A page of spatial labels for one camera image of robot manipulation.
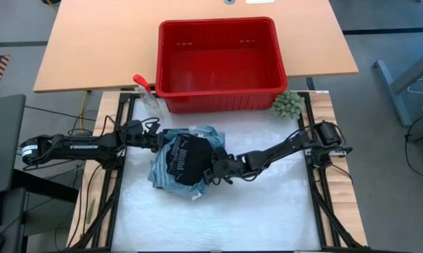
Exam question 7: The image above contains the black floor cable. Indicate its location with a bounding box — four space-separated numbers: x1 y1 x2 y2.
403 115 423 179

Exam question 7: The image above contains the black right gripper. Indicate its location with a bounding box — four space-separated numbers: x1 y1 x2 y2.
200 146 244 187

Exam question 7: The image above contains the black garment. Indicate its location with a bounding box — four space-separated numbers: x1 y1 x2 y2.
164 134 216 187

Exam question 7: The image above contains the grey laptop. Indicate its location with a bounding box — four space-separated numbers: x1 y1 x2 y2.
0 93 27 196

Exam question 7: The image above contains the tan wooden desk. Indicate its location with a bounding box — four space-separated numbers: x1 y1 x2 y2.
32 0 359 93

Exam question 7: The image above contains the blue striped shirt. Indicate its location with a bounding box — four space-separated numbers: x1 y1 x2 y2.
147 124 227 198

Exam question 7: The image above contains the black aluminium frame rail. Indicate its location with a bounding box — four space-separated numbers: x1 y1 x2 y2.
297 91 366 252
66 91 137 252

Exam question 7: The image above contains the red plastic laundry bin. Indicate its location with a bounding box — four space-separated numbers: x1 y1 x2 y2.
155 16 289 114

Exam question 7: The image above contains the green spiky ball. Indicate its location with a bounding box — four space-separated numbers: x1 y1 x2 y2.
271 90 306 120

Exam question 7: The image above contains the grey desk leg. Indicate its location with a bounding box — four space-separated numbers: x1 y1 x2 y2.
372 45 423 127

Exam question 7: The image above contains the yellow cable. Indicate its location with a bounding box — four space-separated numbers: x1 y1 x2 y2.
79 90 91 131

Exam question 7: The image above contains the clear spray bottle red trigger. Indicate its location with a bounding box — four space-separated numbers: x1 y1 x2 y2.
133 74 164 117

